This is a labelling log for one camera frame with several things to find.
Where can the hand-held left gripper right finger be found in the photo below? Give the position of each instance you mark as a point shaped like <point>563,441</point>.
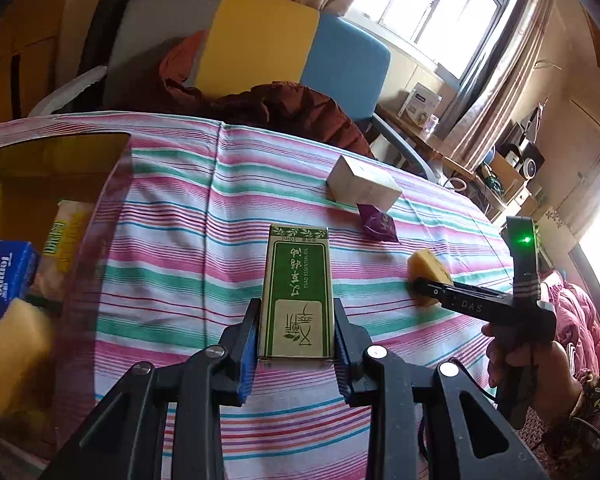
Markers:
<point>342,360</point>

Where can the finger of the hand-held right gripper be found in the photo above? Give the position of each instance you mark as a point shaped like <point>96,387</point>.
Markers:
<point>430,291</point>

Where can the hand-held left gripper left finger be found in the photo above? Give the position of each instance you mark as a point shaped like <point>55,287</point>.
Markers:
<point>247,355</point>

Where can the small yellow sponge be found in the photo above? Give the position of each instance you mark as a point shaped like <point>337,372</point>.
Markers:
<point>427,265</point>

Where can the green paper box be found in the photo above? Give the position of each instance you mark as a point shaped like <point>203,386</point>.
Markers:
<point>295,300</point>

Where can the yellow snack packet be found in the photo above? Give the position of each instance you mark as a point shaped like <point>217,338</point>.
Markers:
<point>62,235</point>

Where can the large yellow sponge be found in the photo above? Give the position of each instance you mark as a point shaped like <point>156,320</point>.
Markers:
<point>15,355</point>

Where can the blue tissue pack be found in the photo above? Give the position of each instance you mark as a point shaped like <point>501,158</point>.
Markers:
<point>7,275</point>

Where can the gold rectangular box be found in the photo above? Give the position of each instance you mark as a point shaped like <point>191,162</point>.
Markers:
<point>40,160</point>

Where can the person's right forearm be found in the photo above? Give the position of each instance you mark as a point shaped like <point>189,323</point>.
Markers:
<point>590,425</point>

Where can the person's right hand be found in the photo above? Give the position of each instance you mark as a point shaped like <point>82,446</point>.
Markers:
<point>555,372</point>

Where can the pink quilt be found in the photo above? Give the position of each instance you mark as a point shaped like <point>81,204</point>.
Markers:
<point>587,320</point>

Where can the purple foil packet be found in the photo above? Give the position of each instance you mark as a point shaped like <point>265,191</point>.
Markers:
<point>380,222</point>

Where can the brown cardboard box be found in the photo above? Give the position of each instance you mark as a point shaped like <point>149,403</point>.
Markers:
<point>502,175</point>

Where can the black stereo speaker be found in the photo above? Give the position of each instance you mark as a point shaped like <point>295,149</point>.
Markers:
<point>527,160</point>

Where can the striped tablecloth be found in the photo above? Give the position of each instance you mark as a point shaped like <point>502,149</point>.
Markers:
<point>180,260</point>

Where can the beige cabinet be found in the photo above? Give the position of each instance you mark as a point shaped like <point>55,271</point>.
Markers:
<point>580,160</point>

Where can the beige cardboard box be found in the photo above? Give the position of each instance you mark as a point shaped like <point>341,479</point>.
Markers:
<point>360,180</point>

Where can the wooden desk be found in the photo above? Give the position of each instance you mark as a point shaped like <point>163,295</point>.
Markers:
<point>430,147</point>

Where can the brown striped curtain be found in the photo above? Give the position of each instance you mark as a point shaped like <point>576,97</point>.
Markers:
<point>505,85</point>

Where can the white box with blue print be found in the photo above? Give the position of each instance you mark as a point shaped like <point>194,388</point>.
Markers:
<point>420,102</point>

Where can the red-brown jacket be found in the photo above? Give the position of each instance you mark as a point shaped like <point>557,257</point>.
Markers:
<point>290,110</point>

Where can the window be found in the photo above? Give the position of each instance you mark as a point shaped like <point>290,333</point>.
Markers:
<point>430,10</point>

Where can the grey yellow blue chair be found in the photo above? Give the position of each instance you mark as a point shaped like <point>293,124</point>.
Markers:
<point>265,35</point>

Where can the brown wooden wardrobe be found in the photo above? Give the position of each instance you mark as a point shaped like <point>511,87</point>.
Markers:
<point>25,35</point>

